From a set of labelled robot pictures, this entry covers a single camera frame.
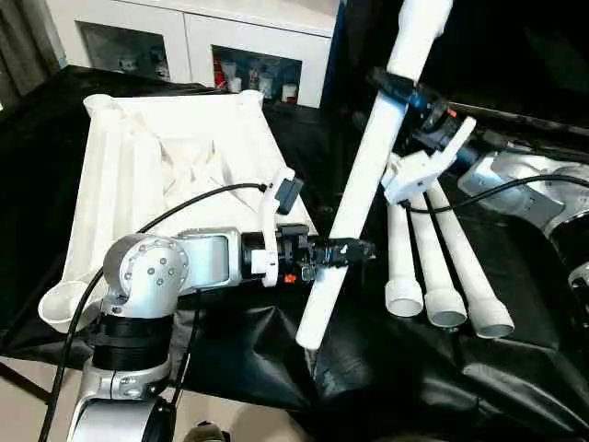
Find white plastic table leg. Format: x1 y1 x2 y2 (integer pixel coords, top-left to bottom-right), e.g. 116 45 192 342
295 0 455 352
409 191 469 330
424 181 517 341
385 197 427 320

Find white table top frame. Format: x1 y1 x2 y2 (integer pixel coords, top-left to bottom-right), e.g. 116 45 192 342
37 89 319 335

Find black work mat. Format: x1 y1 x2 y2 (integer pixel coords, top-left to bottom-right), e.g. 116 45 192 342
0 64 589 441

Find white glass-door cabinet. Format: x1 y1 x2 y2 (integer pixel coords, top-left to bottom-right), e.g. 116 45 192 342
46 0 339 110

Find grey curtain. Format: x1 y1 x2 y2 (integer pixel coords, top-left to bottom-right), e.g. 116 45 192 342
0 0 67 104

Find black metal rail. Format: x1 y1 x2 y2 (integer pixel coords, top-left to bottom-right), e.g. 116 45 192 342
474 101 589 132

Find black metal stand frame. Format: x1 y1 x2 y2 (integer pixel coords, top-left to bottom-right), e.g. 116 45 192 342
0 359 54 408

